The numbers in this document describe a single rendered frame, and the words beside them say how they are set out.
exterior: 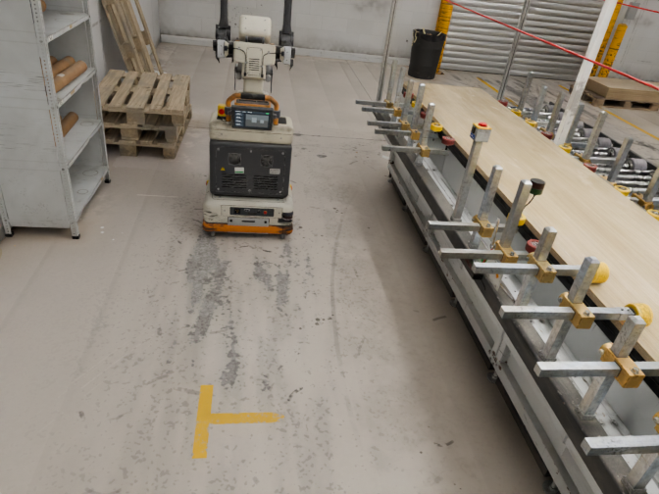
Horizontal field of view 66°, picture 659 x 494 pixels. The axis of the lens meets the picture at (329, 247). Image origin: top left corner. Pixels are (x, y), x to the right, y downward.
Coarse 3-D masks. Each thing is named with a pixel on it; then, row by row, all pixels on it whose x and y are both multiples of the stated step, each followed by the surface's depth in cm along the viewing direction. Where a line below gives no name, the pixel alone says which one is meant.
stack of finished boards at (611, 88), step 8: (592, 80) 852; (600, 80) 854; (608, 80) 862; (616, 80) 871; (624, 80) 879; (632, 80) 888; (592, 88) 851; (600, 88) 833; (608, 88) 816; (616, 88) 817; (624, 88) 821; (632, 88) 828; (640, 88) 837; (648, 88) 845; (608, 96) 821; (616, 96) 823; (624, 96) 825; (632, 96) 827; (640, 96) 830; (648, 96) 832; (656, 96) 835
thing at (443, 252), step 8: (440, 248) 210; (440, 256) 209; (448, 256) 210; (456, 256) 210; (464, 256) 211; (472, 256) 211; (480, 256) 212; (488, 256) 212; (496, 256) 213; (520, 256) 214
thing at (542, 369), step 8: (536, 368) 143; (544, 368) 141; (552, 368) 142; (560, 368) 142; (568, 368) 142; (576, 368) 143; (584, 368) 143; (592, 368) 143; (600, 368) 144; (608, 368) 144; (616, 368) 145; (640, 368) 146; (648, 368) 146; (656, 368) 147; (544, 376) 142; (552, 376) 143; (560, 376) 143; (568, 376) 144
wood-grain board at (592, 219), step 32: (416, 96) 398; (448, 96) 409; (480, 96) 422; (448, 128) 337; (512, 128) 354; (480, 160) 293; (512, 160) 299; (544, 160) 306; (576, 160) 313; (512, 192) 258; (544, 192) 263; (576, 192) 268; (608, 192) 274; (544, 224) 231; (576, 224) 235; (608, 224) 239; (640, 224) 243; (576, 256) 210; (608, 256) 213; (640, 256) 216; (608, 288) 191; (640, 288) 194; (640, 352) 164
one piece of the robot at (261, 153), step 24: (240, 96) 316; (264, 96) 317; (216, 120) 325; (288, 120) 341; (216, 144) 329; (240, 144) 331; (264, 144) 334; (288, 144) 336; (216, 168) 337; (240, 168) 339; (264, 168) 341; (288, 168) 344; (216, 192) 347; (240, 192) 349; (264, 192) 351
